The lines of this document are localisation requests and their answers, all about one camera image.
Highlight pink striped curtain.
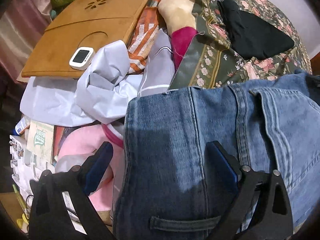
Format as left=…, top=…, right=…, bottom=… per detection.
left=0, top=0, right=53, bottom=75

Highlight green printed paper box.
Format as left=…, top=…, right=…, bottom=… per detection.
left=26, top=120, right=55, bottom=164

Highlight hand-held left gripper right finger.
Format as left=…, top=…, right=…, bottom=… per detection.
left=200, top=140, right=294, bottom=240

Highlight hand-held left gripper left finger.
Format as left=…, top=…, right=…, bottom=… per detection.
left=28, top=141, right=114, bottom=240

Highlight blue denim pants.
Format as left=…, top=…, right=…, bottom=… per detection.
left=112, top=69, right=320, bottom=240

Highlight beige magenta plush blanket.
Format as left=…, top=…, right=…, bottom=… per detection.
left=158, top=0, right=200, bottom=70

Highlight orange striped blanket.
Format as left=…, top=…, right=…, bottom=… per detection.
left=127, top=0, right=173, bottom=74

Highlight white digital timer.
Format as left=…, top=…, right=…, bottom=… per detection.
left=69, top=47, right=96, bottom=69

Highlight pale lilac cloth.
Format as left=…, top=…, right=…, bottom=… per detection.
left=20, top=29, right=175, bottom=128

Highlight black cloth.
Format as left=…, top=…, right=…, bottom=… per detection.
left=217, top=0, right=295, bottom=60

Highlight pink cloth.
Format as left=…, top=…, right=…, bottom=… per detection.
left=59, top=124, right=125, bottom=212

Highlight yellow marker pen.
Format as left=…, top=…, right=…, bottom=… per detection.
left=12, top=184, right=28, bottom=215

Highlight wooden lap desk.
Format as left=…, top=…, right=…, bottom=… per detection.
left=21, top=0, right=158, bottom=78

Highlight dark floral bedspread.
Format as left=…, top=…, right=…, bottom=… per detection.
left=169, top=0, right=313, bottom=89

